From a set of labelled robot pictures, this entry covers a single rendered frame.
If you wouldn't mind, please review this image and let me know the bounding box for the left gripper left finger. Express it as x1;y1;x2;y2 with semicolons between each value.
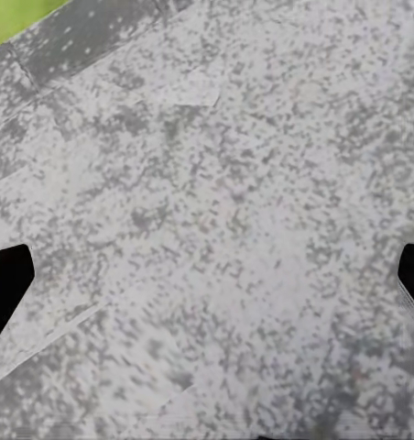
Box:
0;245;35;334

